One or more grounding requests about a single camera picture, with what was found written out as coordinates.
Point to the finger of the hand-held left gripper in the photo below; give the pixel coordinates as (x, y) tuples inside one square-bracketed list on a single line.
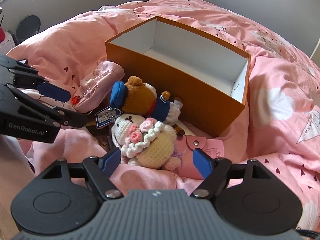
[(72, 120), (53, 91)]

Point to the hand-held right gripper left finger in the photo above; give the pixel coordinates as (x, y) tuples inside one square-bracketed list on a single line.
[(111, 158)]

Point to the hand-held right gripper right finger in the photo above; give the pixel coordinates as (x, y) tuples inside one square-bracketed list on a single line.
[(200, 163)]

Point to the pink snap key wallet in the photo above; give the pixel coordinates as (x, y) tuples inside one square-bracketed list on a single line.
[(212, 147)]

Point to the white crochet doll pink flowers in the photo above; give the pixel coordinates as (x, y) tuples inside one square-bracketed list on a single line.
[(155, 145)]

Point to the pink fabric pouch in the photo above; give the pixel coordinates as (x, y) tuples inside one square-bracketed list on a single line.
[(100, 80)]

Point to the brown bear plush blue outfit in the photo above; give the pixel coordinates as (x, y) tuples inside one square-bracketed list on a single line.
[(140, 97)]

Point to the orange cardboard box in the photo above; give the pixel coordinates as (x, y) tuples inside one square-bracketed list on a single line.
[(175, 87)]

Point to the red bead charm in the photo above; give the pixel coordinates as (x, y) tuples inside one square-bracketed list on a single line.
[(75, 100)]

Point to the black round stool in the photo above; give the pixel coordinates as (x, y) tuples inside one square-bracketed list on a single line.
[(28, 25)]

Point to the pink printed blanket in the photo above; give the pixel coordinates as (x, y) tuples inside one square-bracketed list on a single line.
[(275, 55)]

